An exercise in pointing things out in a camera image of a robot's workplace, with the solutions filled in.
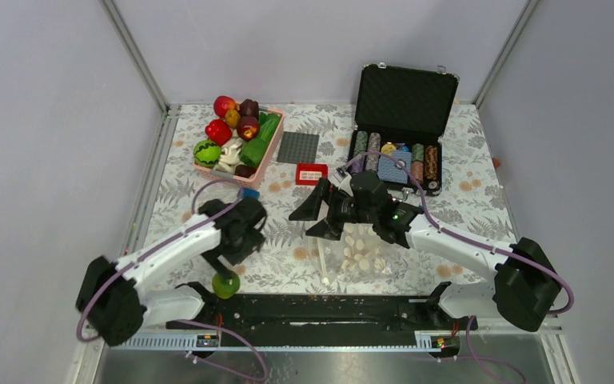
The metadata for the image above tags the pink plastic basket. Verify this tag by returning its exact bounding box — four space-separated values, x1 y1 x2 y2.
193 95 285 189

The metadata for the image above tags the dark red apple toy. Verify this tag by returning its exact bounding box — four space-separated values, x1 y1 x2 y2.
237 116 260 142

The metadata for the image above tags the green bok choy toy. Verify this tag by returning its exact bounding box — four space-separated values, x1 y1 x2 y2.
257 112 281 142

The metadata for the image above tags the dark eggplant toy in basket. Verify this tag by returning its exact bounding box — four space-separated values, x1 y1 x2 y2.
235 164 257 178

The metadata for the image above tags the green watermelon toy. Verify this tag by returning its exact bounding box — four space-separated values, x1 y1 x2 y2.
193 139 221 169

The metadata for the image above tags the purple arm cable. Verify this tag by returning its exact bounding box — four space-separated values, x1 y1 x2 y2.
75 178 249 343
341 150 576 316

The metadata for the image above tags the red bell pepper toy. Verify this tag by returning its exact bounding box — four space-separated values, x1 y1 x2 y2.
205 118 233 146

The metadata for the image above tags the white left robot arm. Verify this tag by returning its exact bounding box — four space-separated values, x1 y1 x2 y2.
75 198 267 346

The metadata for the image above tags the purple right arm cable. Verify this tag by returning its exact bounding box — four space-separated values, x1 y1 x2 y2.
341 150 576 316

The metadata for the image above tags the red lego brick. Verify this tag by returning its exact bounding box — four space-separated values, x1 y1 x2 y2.
295 163 329 186

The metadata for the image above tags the dark purple plum toy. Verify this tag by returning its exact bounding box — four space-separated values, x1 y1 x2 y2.
237 98 260 120

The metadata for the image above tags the dark grey lego baseplate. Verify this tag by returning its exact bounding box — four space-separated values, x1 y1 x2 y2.
277 132 320 164

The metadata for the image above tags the yellow lemon toy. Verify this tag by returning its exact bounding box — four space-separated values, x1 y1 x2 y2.
224 108 241 130

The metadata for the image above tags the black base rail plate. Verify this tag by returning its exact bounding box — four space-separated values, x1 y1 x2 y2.
194 293 466 348

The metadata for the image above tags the clear zip top bag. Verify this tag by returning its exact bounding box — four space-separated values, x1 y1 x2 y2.
306 224 392 286

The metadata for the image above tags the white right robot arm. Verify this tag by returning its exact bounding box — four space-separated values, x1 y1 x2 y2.
289 171 562 332

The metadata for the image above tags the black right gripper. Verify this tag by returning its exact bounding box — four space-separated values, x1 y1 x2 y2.
289 178 377 242

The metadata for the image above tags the black poker chip case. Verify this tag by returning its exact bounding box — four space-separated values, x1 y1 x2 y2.
348 63 460 196

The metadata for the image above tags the blue playing card deck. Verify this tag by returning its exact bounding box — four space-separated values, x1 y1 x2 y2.
377 150 412 185

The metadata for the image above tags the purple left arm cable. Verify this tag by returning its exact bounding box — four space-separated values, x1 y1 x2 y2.
75 178 249 343

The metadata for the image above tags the white mushroom toy cluster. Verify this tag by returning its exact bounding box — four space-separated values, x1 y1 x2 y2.
214 138 244 174

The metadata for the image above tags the blue lego brick near basket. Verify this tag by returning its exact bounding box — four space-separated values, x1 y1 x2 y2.
241 187 260 199

